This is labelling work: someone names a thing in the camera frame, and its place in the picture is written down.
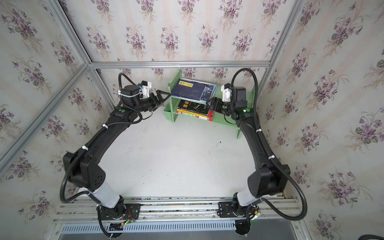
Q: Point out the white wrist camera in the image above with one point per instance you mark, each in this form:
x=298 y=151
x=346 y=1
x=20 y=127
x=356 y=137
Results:
x=145 y=89
x=226 y=90

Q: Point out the black book yellow title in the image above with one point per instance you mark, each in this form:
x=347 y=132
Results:
x=193 y=108

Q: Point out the white science youth magazine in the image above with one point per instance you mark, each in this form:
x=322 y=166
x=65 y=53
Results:
x=209 y=91

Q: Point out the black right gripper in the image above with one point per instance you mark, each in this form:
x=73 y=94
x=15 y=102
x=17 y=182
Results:
x=217 y=104

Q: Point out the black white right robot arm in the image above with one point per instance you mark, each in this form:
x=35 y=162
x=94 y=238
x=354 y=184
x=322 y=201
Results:
x=270 y=176

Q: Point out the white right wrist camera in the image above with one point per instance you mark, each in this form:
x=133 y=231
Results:
x=226 y=90

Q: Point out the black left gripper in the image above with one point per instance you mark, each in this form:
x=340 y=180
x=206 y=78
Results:
x=156 y=100

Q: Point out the yellow cartoon cover book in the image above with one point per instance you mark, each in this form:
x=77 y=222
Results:
x=193 y=114

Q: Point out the green metal bookshelf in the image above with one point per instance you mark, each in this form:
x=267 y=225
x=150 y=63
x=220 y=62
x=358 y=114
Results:
x=172 y=113

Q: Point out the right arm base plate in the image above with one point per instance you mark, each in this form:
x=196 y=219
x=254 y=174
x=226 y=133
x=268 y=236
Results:
x=229 y=209

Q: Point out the green nature encyclopedia book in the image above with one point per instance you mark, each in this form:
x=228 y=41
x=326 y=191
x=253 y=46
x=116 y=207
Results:
x=210 y=113

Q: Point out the dark blue book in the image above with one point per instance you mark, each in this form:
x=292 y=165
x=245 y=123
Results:
x=189 y=90

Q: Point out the aluminium mounting rail frame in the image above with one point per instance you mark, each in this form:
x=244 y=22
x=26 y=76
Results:
x=171 y=219

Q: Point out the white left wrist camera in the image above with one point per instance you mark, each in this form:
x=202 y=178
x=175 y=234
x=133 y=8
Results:
x=145 y=89

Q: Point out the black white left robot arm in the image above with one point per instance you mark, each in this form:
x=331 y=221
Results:
x=83 y=174

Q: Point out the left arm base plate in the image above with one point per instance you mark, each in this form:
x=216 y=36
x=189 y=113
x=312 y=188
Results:
x=128 y=212

